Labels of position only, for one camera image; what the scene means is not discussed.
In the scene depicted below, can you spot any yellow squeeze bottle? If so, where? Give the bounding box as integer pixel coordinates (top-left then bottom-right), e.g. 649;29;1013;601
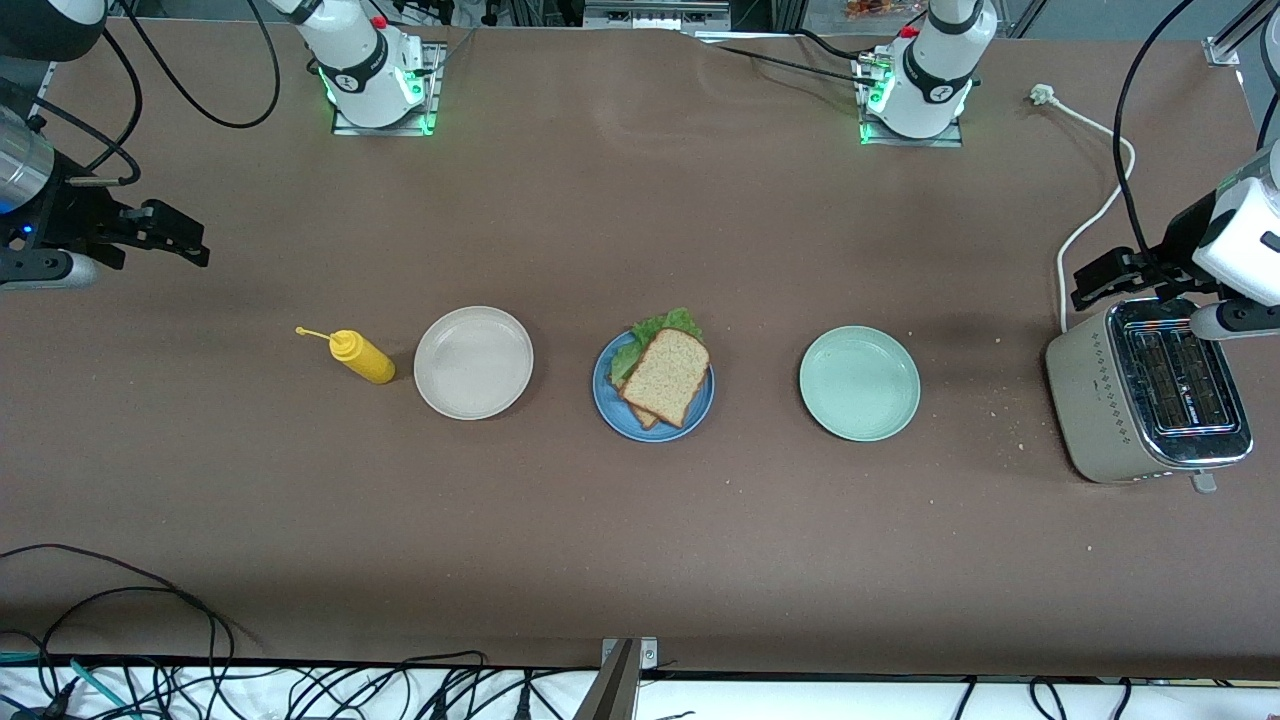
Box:
295;325;397;386

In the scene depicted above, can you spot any brown toast bread slice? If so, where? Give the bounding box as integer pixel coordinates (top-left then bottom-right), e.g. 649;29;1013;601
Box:
620;327;712;430
614;378;663;432

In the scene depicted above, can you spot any green lettuce leaf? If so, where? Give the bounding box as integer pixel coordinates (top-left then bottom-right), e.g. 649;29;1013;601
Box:
609;307;704;384

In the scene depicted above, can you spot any green round plate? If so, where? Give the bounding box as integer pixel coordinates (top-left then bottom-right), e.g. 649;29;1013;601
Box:
798;325;922;442

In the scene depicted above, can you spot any beige round plate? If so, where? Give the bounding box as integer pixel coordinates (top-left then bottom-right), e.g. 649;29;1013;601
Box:
413;305;535;421

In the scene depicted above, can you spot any blue round plate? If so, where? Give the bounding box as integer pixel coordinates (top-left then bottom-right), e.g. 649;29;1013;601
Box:
591;325;715;443

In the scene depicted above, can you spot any silver two-slot toaster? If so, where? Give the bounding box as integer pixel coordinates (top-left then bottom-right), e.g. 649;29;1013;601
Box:
1044;296;1255;495

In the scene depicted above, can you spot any grey metal box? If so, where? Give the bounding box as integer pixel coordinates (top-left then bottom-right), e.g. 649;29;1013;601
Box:
583;0;731;31

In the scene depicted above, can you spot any white surface panel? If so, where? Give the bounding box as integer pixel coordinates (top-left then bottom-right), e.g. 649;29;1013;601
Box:
0;662;1280;720

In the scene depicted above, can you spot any grey metal bar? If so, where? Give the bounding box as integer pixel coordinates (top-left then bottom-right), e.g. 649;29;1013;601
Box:
572;640;641;720

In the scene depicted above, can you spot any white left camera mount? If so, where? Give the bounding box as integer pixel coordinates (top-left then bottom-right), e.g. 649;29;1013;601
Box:
1192;172;1280;307

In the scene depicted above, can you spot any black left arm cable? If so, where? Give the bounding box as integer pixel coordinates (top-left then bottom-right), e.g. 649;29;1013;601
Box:
1114;0;1201;296

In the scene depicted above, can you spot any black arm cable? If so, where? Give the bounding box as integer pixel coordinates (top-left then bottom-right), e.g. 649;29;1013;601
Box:
115;0;281;130
1114;0;1201;296

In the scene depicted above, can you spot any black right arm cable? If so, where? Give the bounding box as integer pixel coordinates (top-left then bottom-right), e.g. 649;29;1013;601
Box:
115;0;281;130

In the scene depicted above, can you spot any white toaster power cable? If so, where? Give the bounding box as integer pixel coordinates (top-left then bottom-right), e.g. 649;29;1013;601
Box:
1030;84;1137;333

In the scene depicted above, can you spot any aluminium frame profile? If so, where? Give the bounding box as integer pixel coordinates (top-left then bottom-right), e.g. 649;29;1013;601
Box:
1203;0;1280;69

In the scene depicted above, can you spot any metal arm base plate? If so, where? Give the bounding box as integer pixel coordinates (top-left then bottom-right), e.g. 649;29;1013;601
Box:
330;40;442;137
853;50;967;149

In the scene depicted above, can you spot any long black loop cable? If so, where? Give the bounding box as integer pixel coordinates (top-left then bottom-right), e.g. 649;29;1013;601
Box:
0;544;236;669

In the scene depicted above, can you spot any thin black table cable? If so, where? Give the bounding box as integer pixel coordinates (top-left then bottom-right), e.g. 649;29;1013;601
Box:
695;28;891;93

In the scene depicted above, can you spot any teal cable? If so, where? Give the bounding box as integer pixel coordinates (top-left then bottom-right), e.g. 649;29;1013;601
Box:
0;650;131;719

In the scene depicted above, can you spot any small metal table bracket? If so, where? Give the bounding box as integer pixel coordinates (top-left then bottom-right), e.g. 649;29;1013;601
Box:
600;637;659;669

